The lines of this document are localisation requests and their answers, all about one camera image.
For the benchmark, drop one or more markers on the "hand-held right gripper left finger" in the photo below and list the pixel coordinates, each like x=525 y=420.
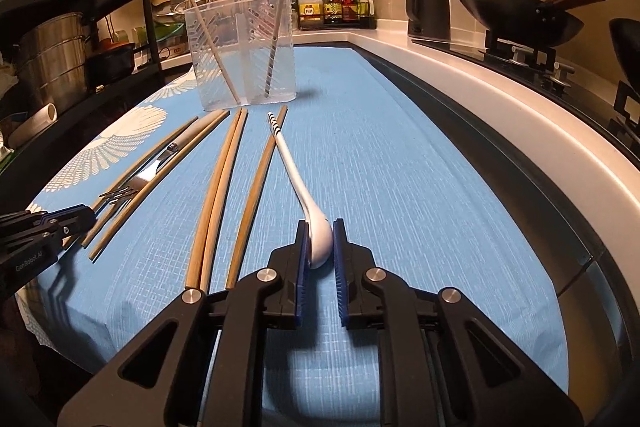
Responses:
x=300 y=257

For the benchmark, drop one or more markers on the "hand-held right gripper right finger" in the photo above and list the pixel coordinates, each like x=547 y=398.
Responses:
x=340 y=267

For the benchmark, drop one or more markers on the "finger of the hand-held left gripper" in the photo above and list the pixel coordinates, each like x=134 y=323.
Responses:
x=70 y=213
x=50 y=233

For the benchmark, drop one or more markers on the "brown wooden chopstick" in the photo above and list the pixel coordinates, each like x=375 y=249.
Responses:
x=232 y=279

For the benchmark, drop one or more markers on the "thick wooden chopstick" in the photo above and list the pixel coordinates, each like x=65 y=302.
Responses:
x=193 y=279
x=205 y=282

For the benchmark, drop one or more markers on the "clear plastic utensil container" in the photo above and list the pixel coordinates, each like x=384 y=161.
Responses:
x=250 y=72

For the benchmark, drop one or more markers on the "blue patterned tablecloth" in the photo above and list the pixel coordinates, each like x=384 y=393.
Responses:
x=400 y=207

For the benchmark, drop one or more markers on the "white paper roll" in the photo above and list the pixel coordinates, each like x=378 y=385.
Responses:
x=35 y=123

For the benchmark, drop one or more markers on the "steel stockpot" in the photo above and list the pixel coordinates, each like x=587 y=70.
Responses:
x=50 y=57

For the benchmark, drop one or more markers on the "black pot orange rim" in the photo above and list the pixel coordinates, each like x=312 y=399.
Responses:
x=110 y=59

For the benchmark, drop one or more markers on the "green plate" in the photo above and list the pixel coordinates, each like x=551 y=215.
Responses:
x=167 y=32

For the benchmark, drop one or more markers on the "black metal shelf unit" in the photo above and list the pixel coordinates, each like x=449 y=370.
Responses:
x=147 y=7

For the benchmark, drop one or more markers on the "light wooden chopstick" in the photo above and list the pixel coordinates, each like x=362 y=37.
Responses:
x=209 y=37

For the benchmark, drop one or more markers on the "large yellow oil bottle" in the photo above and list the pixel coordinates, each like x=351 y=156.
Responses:
x=311 y=9

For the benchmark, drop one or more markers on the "dark brown chopstick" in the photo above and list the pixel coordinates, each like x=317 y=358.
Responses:
x=280 y=7

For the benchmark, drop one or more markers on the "dark sauce bottle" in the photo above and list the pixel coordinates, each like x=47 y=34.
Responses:
x=331 y=4

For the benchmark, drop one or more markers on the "red sauce bottle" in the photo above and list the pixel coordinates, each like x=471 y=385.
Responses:
x=347 y=2

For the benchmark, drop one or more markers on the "black pan support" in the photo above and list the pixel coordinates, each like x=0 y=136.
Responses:
x=500 y=44
x=627 y=107

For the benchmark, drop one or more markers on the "black electric kettle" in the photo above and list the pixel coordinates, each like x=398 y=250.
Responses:
x=427 y=7

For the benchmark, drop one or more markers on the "silver stove knob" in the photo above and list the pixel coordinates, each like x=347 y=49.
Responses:
x=520 y=55
x=562 y=74

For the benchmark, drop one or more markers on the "black glass cooktop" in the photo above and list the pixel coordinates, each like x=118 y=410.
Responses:
x=575 y=99

